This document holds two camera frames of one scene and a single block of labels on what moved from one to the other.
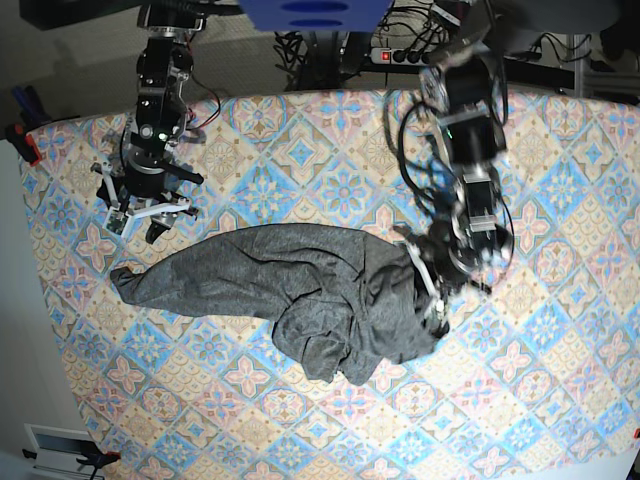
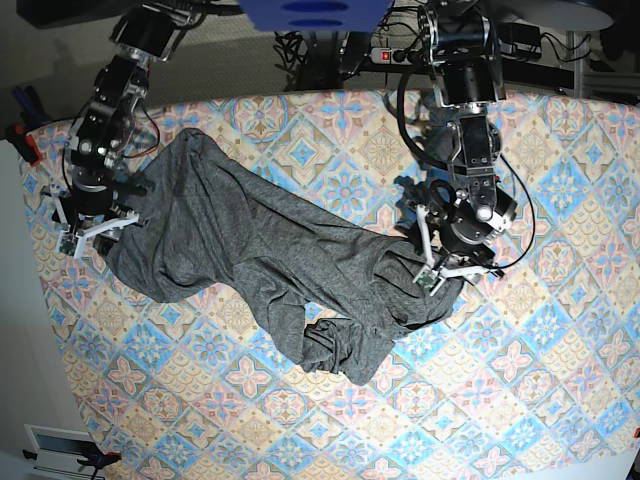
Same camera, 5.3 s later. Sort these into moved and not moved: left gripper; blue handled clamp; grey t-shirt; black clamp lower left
Moved: left gripper; grey t-shirt
Not moved: blue handled clamp; black clamp lower left
